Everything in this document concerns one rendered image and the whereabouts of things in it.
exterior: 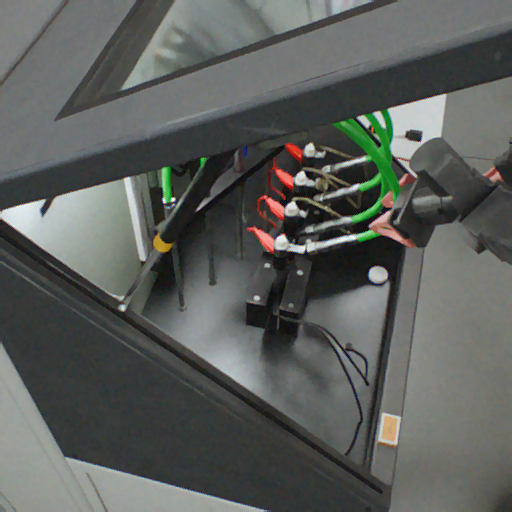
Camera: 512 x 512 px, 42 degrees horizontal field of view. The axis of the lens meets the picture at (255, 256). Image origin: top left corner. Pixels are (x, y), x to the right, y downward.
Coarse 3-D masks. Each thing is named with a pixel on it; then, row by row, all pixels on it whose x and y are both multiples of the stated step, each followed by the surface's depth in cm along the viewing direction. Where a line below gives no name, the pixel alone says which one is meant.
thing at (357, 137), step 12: (348, 132) 92; (360, 132) 93; (360, 144) 93; (372, 144) 94; (372, 156) 94; (168, 168) 107; (384, 168) 95; (168, 180) 110; (396, 180) 97; (168, 192) 112; (396, 192) 98; (168, 204) 114; (384, 228) 105; (360, 240) 108
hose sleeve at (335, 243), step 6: (354, 234) 109; (330, 240) 111; (336, 240) 111; (342, 240) 110; (348, 240) 109; (354, 240) 109; (318, 246) 112; (324, 246) 112; (330, 246) 111; (336, 246) 111; (342, 246) 110
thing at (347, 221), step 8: (352, 120) 101; (360, 128) 102; (368, 136) 103; (200, 160) 116; (384, 176) 107; (384, 184) 109; (384, 192) 110; (376, 208) 113; (352, 216) 118; (360, 216) 116; (368, 216) 115; (320, 224) 121; (328, 224) 120; (336, 224) 119; (344, 224) 118; (352, 224) 118; (312, 232) 122; (320, 232) 121
